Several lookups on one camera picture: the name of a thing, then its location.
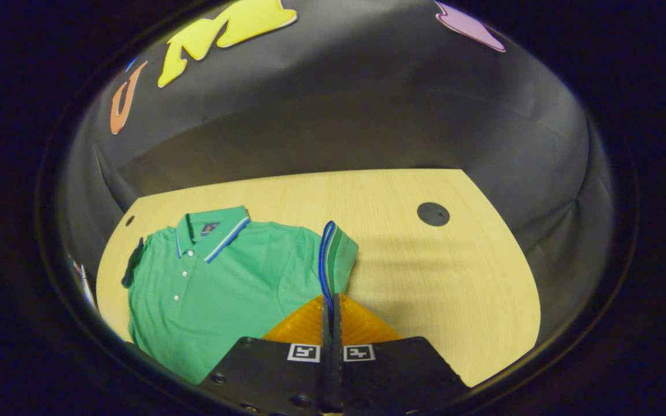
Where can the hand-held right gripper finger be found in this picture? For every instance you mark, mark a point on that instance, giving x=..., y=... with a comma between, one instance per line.
x=337, y=332
x=326, y=332

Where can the green T-shirt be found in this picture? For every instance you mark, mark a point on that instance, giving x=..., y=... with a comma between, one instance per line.
x=240, y=289

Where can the black backdrop cloth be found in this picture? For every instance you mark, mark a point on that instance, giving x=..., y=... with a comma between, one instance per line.
x=367, y=115

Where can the white cluttered equipment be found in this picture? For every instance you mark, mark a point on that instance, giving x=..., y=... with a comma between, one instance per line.
x=85, y=286

